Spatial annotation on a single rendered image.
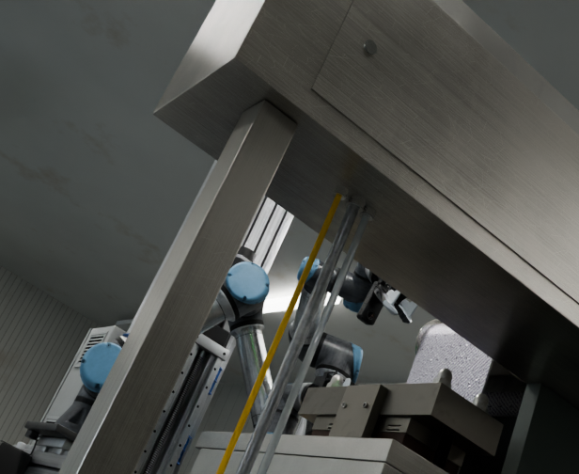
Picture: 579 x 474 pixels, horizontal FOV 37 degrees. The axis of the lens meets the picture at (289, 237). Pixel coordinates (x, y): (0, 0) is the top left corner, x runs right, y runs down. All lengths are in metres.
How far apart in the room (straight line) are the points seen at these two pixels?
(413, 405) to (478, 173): 0.44
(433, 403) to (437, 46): 0.58
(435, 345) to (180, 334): 0.97
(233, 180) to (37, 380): 9.42
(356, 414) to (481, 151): 0.55
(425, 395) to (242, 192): 0.58
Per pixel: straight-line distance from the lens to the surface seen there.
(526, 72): 1.72
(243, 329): 2.38
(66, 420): 2.31
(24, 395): 10.41
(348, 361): 2.70
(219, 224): 1.07
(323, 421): 1.73
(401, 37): 1.28
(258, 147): 1.12
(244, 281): 2.26
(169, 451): 2.54
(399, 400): 1.56
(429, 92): 1.28
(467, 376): 1.79
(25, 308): 10.43
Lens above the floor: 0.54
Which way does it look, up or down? 24 degrees up
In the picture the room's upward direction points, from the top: 24 degrees clockwise
